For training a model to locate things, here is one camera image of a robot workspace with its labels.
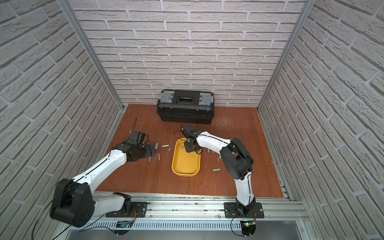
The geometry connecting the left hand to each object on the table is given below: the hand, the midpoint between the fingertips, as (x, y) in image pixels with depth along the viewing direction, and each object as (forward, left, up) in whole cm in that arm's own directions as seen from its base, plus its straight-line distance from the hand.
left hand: (149, 149), depth 87 cm
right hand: (+4, -26, -5) cm, 27 cm away
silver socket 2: (+7, -2, -7) cm, 10 cm away
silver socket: (+3, -11, -7) cm, 13 cm away
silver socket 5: (-10, -40, -7) cm, 42 cm away
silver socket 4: (+3, -36, -6) cm, 37 cm away
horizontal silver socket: (+6, -7, -8) cm, 12 cm away
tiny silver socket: (-3, -42, -7) cm, 43 cm away
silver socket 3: (-1, -4, -8) cm, 9 cm away
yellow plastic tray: (-7, -21, -6) cm, 23 cm away
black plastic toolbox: (+27, -21, +10) cm, 35 cm away
